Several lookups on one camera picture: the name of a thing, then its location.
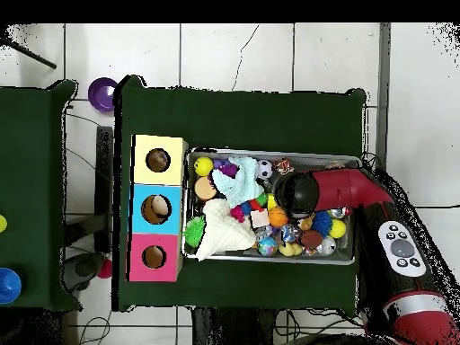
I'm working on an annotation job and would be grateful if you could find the mint green knitted cloth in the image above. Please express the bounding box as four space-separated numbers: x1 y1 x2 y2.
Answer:
211 156 265 208

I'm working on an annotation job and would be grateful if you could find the cream knitted cloth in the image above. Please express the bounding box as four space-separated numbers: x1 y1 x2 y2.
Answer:
195 198 257 261

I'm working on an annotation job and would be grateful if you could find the wooden box with three holes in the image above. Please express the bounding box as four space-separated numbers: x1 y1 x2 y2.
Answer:
126 134 189 282

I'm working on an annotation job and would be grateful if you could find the clear mesh bin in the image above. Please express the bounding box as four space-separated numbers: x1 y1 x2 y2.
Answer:
181 146 361 266

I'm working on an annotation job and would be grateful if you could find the toy burger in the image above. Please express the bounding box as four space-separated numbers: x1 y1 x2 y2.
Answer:
193 176 217 200

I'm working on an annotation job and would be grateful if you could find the yellow smiley ball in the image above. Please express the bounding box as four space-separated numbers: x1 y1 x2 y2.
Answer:
193 156 216 178

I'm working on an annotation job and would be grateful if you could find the small soccer ball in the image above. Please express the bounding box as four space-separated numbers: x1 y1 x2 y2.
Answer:
256 159 274 180

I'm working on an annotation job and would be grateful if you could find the green spiky ball toy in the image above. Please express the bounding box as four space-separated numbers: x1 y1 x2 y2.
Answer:
182 214 208 248

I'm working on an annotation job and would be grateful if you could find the small orange basketball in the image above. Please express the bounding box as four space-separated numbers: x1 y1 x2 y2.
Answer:
268 207 289 229

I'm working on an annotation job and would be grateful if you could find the small tiger toy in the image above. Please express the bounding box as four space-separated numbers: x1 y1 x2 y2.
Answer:
274 157 295 175

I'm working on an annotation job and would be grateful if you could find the brown toy football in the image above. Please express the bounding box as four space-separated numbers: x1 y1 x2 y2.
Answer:
298 230 323 251

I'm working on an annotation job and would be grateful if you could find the blue spiky ball toy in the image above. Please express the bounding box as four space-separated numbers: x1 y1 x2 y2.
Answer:
311 210 333 238

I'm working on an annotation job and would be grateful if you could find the purple bowl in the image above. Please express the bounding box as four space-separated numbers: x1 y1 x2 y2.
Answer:
87 76 119 113

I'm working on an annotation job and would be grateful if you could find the black rod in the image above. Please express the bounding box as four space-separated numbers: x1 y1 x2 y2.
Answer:
0 35 58 70

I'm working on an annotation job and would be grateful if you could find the black metal frame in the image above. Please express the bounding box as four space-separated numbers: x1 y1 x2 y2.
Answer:
93 125 115 254

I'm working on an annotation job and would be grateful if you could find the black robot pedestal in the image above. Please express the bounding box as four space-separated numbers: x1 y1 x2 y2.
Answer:
191 306 278 345

